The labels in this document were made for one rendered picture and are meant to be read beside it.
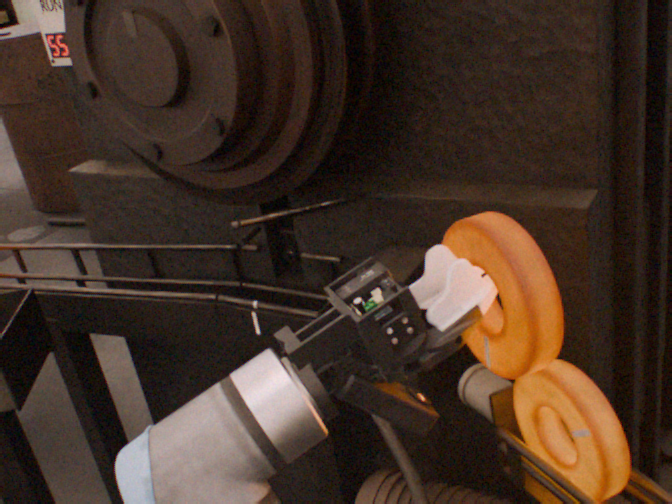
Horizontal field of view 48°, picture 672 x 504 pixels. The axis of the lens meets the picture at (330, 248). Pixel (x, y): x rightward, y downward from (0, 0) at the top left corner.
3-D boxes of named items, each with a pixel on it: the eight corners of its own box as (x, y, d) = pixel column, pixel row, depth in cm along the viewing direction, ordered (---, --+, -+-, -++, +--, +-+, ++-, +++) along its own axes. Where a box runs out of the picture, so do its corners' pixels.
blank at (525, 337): (459, 194, 74) (429, 203, 73) (560, 234, 61) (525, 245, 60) (475, 332, 80) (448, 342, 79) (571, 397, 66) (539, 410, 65)
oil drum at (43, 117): (91, 168, 445) (42, 14, 407) (164, 172, 414) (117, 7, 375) (9, 209, 402) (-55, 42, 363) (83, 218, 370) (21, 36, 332)
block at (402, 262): (407, 372, 119) (387, 237, 109) (454, 382, 115) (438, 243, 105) (376, 413, 111) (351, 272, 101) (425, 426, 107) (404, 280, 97)
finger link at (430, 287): (487, 224, 66) (402, 281, 65) (506, 275, 69) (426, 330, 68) (468, 214, 69) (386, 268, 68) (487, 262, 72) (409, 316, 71)
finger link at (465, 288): (508, 236, 64) (420, 296, 62) (527, 288, 67) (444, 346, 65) (487, 224, 66) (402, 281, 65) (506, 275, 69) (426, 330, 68)
